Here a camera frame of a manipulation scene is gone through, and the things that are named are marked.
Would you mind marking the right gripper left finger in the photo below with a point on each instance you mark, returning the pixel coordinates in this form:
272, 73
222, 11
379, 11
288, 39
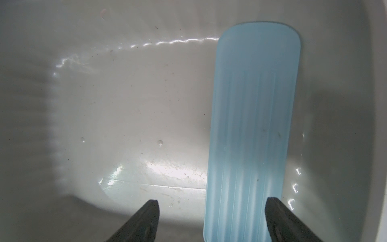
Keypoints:
141, 227

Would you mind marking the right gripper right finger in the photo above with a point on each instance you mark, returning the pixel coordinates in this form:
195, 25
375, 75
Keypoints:
284, 226

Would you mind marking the grey storage box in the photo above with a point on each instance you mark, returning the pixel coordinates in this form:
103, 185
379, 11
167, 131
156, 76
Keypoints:
108, 104

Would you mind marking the light blue pencil case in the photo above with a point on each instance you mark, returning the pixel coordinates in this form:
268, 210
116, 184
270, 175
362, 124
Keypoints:
254, 89

